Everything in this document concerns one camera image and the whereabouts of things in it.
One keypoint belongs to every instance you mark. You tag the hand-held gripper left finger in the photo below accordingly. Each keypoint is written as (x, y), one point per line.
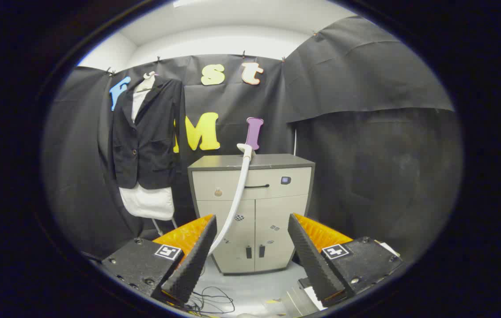
(193, 260)

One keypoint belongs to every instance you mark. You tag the metal mannequin stand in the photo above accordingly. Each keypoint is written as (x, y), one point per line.
(157, 226)

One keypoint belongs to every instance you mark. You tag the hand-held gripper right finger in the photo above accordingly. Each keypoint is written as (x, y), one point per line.
(310, 260)

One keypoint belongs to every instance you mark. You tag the white garment steamer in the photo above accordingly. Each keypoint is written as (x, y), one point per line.
(239, 194)

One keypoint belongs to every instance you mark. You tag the black backdrop cloth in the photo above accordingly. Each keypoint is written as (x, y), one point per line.
(365, 176)

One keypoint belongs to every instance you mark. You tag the black suit jacket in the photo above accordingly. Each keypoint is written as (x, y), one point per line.
(153, 132)

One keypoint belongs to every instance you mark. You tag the white mannequin torso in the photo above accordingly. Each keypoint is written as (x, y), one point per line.
(146, 201)

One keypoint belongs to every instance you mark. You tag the white paper sheet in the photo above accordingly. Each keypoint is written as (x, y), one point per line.
(313, 297)

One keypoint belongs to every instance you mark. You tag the grey cabinet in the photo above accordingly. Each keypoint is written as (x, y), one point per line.
(255, 207)

